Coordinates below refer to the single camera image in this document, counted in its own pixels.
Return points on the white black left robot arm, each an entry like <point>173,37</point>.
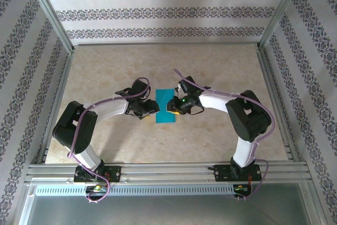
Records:
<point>110,107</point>

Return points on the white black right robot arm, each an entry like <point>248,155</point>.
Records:
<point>245,151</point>

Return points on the grey metal sheet panel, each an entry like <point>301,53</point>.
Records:
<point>168,211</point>

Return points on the white right camera clip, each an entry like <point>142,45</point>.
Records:
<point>179,88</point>

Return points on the aluminium mounting rail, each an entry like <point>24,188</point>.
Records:
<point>168,172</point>

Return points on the aluminium rear rail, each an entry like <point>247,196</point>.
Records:
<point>166,43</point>

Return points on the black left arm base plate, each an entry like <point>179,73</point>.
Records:
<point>116,173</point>

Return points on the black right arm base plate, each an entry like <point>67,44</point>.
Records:
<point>223,173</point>

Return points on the aluminium side rail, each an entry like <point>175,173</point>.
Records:
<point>276,103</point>
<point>56,103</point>

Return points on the aluminium frame post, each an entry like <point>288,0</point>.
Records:
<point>283,11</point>
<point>50,14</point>

